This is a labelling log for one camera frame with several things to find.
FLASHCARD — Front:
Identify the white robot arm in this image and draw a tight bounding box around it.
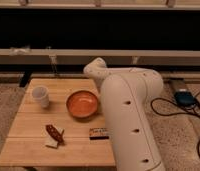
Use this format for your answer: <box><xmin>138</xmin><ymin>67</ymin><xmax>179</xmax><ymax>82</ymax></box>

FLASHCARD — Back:
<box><xmin>83</xmin><ymin>58</ymin><xmax>165</xmax><ymax>171</ymax></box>

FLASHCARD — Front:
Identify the orange bowl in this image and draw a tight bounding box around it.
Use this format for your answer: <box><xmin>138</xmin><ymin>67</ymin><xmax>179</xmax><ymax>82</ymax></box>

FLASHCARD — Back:
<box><xmin>66</xmin><ymin>90</ymin><xmax>98</xmax><ymax>118</ymax></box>

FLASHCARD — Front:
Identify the dark snack box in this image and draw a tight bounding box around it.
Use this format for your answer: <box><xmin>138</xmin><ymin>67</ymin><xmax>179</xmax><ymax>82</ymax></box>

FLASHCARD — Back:
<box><xmin>89</xmin><ymin>128</ymin><xmax>109</xmax><ymax>140</ymax></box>

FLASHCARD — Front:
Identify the wooden table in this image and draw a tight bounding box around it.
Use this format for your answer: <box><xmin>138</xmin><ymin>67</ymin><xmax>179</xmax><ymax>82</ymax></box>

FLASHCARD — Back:
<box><xmin>0</xmin><ymin>79</ymin><xmax>115</xmax><ymax>167</ymax></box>

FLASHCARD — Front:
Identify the white plastic cup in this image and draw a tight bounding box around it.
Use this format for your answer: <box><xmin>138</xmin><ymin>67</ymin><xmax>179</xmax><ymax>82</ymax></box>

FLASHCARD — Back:
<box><xmin>31</xmin><ymin>86</ymin><xmax>49</xmax><ymax>108</ymax></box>

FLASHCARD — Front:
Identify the brown snack bar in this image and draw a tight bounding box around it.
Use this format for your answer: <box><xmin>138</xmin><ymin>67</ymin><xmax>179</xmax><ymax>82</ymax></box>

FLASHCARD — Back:
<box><xmin>46</xmin><ymin>125</ymin><xmax>64</xmax><ymax>143</ymax></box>

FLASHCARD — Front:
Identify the blue power device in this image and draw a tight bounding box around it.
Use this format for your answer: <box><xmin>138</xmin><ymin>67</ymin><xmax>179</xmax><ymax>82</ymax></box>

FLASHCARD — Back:
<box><xmin>174</xmin><ymin>91</ymin><xmax>195</xmax><ymax>107</ymax></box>

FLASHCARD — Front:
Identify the black cable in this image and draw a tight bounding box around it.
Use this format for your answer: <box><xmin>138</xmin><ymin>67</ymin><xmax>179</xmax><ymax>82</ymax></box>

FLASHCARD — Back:
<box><xmin>150</xmin><ymin>83</ymin><xmax>200</xmax><ymax>168</ymax></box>

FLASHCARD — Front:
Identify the metal shelf rail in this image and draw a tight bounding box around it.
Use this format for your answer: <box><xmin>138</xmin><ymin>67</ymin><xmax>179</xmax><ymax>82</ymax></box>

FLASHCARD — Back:
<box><xmin>0</xmin><ymin>48</ymin><xmax>200</xmax><ymax>58</ymax></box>

